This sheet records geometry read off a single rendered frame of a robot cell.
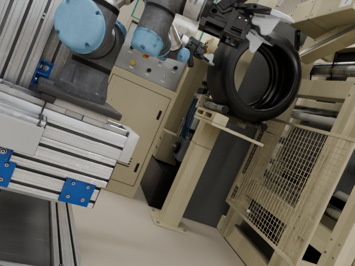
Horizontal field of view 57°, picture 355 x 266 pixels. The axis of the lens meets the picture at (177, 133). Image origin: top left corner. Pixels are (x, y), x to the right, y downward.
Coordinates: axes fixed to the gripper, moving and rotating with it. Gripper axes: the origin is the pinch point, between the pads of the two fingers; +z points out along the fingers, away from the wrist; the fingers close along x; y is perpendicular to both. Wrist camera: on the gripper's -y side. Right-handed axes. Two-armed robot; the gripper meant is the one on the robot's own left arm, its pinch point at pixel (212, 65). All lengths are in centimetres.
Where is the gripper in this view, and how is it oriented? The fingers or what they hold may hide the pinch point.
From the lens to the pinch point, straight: 201.6
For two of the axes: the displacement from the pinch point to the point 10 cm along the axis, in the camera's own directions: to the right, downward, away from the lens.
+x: -2.3, -1.7, 9.6
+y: 5.0, -8.7, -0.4
